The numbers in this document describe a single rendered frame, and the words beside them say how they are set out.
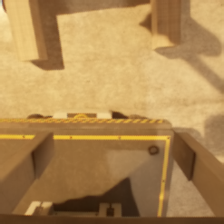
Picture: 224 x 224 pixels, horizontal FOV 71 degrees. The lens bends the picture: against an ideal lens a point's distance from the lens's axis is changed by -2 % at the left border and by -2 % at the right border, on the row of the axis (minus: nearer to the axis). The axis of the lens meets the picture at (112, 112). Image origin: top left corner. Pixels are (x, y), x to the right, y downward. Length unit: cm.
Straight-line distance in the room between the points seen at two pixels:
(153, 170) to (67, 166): 30
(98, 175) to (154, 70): 54
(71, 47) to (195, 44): 59
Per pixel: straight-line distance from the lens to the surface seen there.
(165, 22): 75
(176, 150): 17
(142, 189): 65
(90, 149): 55
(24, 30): 81
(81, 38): 83
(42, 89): 89
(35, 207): 73
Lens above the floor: 80
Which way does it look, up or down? 75 degrees down
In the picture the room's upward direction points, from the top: 177 degrees counter-clockwise
